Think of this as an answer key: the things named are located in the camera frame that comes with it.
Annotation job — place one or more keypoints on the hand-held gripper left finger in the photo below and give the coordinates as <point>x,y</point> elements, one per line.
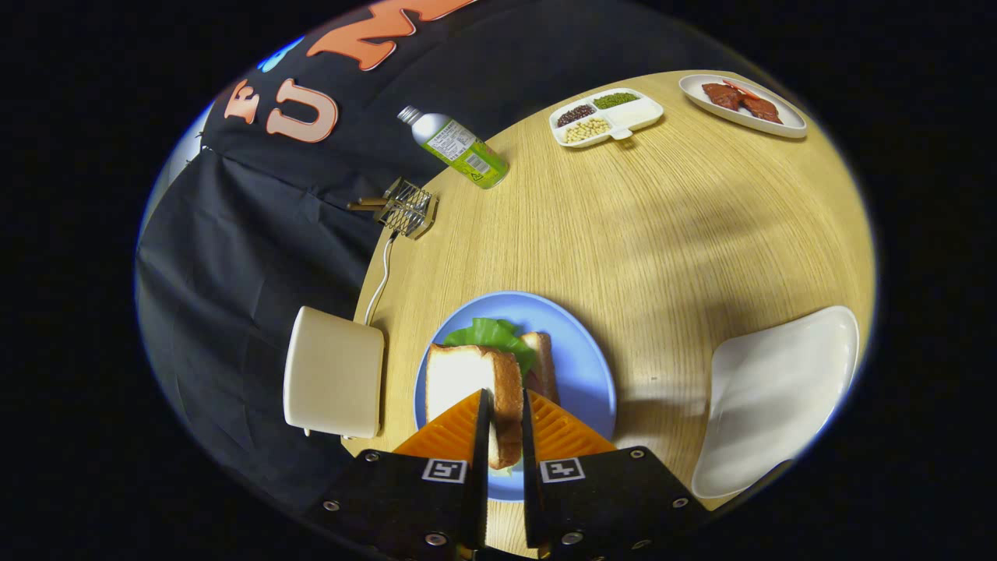
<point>413,506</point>

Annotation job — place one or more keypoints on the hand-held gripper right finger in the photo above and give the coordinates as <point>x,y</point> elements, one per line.
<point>600,506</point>

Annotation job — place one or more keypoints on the toasted bread slice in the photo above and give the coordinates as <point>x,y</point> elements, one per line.
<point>467,374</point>

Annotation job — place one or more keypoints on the green lettuce leaf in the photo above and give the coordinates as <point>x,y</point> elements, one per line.
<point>487,331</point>

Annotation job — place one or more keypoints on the blue round plate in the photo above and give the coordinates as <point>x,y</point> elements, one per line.
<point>580,366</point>

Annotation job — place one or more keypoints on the white toaster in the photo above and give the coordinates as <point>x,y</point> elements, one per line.
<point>335,374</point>

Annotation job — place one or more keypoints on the bread slice under ham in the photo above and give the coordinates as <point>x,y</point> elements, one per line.
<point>541,354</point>

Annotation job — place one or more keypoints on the white square plate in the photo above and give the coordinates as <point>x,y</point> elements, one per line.
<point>779,389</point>

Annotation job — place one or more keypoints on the green label metal bottle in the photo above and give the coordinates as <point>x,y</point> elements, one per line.
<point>459,148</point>

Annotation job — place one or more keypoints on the yellow beans pile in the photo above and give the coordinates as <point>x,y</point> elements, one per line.
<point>586,130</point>

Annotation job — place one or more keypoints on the dark red beans pile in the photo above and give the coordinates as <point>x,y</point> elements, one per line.
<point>576,115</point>

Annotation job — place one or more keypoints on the white divided dish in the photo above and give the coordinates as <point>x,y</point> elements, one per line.
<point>635,115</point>

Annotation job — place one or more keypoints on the green beans pile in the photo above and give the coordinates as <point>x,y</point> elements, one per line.
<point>615,100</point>

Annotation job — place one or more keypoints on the white oval plate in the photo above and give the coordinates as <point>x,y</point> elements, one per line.
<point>779,126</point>

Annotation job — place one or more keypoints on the brown meat piece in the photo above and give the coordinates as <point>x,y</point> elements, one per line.
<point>763,111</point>
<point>722,97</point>

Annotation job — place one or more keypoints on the red tomato slice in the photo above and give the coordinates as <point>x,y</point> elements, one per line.
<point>740,87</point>

